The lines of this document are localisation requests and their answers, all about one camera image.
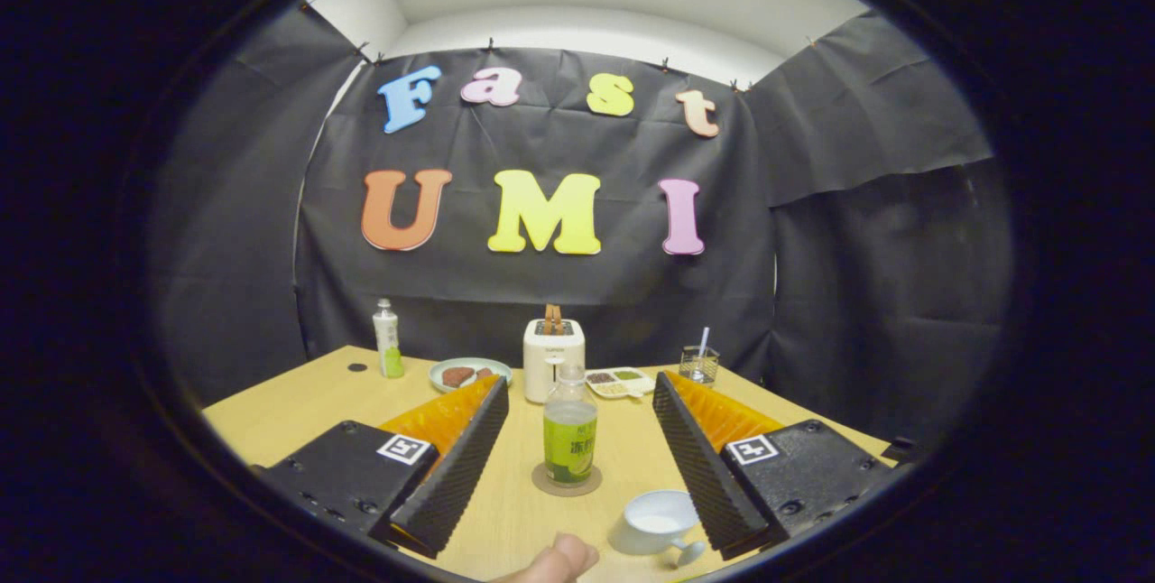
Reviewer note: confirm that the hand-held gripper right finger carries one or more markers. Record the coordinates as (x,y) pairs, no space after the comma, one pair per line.
(695,466)

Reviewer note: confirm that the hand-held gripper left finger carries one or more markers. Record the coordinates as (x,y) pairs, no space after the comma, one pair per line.
(460,470)

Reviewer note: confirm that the round brown coaster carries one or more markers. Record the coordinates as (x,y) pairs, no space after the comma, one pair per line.
(539,479)

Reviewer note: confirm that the pale blue cup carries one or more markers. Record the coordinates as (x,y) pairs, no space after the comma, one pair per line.
(645,533)

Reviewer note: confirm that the green label juice bottle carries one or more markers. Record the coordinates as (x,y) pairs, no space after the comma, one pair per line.
(570,448)

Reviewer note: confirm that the small white green bottle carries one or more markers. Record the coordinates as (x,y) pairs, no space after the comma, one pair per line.
(389,344)

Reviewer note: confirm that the pale green plate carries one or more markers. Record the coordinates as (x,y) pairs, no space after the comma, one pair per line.
(501,369)

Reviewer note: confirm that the white divided tray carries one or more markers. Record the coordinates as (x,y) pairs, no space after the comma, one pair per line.
(623,383)

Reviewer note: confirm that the white straw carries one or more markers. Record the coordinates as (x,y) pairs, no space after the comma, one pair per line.
(704,339)

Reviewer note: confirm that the cream toaster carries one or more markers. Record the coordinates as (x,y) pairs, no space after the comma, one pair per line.
(541,366)

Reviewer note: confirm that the brown toast slice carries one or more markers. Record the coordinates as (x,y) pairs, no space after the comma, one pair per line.
(553,319)

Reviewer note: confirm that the wooden table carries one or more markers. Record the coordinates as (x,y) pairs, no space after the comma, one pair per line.
(289,421)

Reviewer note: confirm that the black table clamp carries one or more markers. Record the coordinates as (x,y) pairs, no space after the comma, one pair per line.
(900,449)

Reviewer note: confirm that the black backdrop cloth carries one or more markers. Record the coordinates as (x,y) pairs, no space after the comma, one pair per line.
(559,285)

